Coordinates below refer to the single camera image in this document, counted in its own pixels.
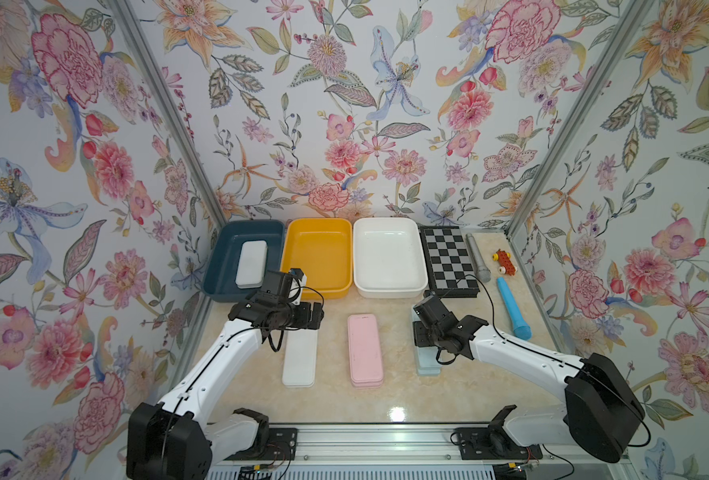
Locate light blue pencil case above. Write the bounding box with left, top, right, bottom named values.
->
left=413, top=347, right=441, bottom=373
left=416, top=369, right=441, bottom=377

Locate white pencil case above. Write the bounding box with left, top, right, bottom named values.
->
left=236, top=240, right=268, bottom=289
left=282, top=330, right=318, bottom=388

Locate pink pencil case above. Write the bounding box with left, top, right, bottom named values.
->
left=348, top=314, right=384, bottom=388

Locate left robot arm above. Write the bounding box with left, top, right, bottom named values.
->
left=126, top=268, right=324, bottom=479

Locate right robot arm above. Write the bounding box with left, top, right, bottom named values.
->
left=412, top=295, right=644, bottom=463

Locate dark teal storage box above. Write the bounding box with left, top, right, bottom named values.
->
left=202, top=220, right=284, bottom=303

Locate yellow storage box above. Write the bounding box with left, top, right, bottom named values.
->
left=280, top=218, right=354, bottom=300

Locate white storage box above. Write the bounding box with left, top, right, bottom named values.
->
left=352, top=217, right=428, bottom=299

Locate black silver chessboard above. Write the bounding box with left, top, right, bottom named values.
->
left=418, top=226, right=479, bottom=298

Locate silver toy microphone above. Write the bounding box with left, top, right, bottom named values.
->
left=465, top=233, right=491, bottom=283

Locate red toy brick car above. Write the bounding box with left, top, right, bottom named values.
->
left=492, top=249, right=518, bottom=276

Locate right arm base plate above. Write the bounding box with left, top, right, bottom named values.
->
left=449, top=426, right=543, bottom=463

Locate aluminium front rail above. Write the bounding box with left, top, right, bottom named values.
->
left=208, top=423, right=638, bottom=479

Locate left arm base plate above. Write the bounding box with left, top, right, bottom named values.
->
left=228, top=427, right=298, bottom=462

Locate left aluminium corner post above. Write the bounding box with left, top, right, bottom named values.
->
left=108, top=0, right=226, bottom=230

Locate aluminium corner post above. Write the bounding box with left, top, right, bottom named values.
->
left=506, top=1, right=654, bottom=240
left=108, top=0, right=226, bottom=230

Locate right aluminium corner post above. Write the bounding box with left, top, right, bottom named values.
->
left=506, top=1, right=654, bottom=240

